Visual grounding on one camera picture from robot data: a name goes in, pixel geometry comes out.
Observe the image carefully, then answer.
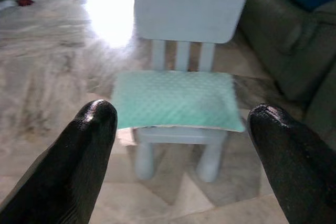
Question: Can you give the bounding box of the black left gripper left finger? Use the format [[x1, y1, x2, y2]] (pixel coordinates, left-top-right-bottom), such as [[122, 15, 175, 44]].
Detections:
[[0, 99, 118, 224]]

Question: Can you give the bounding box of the mint green dotted pillow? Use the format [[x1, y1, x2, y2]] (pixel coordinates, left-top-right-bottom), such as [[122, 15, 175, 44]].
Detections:
[[111, 70, 246, 133]]

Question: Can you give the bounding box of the dark green leather sofa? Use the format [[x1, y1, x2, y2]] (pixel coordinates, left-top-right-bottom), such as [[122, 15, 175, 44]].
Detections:
[[237, 0, 336, 146]]

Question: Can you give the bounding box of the light blue plastic child chair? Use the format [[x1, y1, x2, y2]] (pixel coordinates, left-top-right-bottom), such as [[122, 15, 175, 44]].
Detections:
[[132, 0, 247, 183]]

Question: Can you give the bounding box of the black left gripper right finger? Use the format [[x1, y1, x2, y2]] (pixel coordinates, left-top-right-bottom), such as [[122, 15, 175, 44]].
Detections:
[[247, 104, 336, 224]]

